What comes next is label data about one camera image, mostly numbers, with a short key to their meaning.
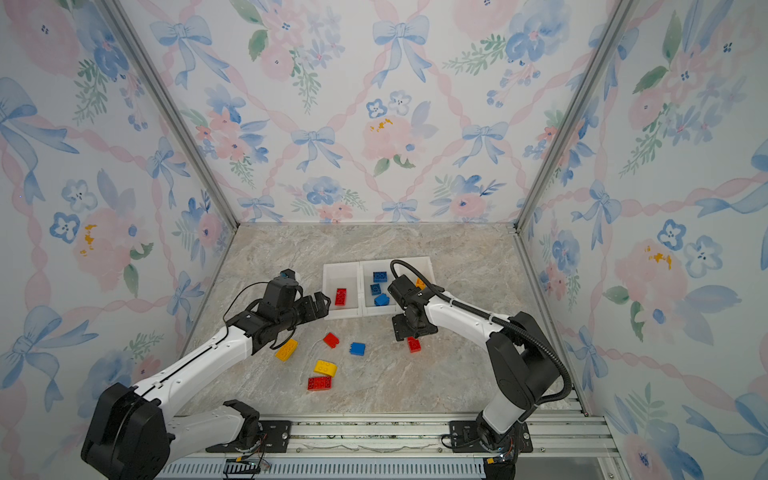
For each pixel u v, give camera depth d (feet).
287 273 2.51
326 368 2.75
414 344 2.89
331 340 2.96
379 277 3.39
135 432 1.29
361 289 3.07
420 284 2.07
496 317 1.60
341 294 3.22
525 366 1.47
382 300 3.19
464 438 2.40
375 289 3.28
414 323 2.43
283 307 2.15
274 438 2.42
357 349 2.93
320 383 2.64
